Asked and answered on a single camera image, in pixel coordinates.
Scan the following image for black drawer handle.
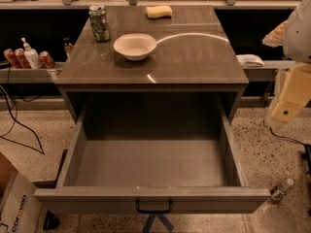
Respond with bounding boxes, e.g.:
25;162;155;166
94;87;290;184
135;199;173;214

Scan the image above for grey top drawer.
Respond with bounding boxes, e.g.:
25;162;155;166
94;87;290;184
33;95;271;216

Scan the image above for white folded cloth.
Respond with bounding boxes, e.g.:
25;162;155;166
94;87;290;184
236;54;264;67

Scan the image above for small dark bottle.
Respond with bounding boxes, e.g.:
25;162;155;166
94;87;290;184
63;38;73;59

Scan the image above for grey wooden cabinet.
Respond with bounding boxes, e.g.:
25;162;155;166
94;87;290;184
55;5;248;118

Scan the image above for blue tape cross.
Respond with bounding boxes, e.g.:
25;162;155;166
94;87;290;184
142;215;174;233

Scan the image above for clear plastic bottle on floor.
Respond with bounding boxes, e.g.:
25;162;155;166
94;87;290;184
270;179;294;201

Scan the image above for red soda can middle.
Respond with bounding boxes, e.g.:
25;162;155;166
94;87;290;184
15;49;30;68

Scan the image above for red soda can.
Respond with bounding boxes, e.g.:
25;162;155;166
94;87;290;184
15;49;30;68
39;51;55;69
3;49;20;68

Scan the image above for red soda can right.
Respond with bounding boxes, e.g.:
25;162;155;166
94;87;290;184
39;51;55;69

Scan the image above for yellow sponge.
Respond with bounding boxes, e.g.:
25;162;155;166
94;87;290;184
146;6;172;18

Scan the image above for black cable right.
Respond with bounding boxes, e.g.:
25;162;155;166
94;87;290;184
261;118;307;147

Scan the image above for green soda can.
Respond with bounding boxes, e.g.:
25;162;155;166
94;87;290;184
88;5;110;42

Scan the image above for red soda can left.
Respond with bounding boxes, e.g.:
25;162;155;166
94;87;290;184
3;49;20;68

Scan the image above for white pump bottle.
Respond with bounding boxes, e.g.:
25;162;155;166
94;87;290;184
21;38;42;69

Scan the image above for white bowl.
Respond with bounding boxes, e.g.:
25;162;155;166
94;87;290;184
114;33;156;61

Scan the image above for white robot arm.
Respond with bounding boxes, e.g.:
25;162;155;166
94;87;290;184
262;0;311;123

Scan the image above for cardboard box with logo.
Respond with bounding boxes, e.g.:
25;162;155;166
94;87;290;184
0;153;41;233

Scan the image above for black floor cable left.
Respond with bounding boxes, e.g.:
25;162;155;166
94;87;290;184
0;84;46;155

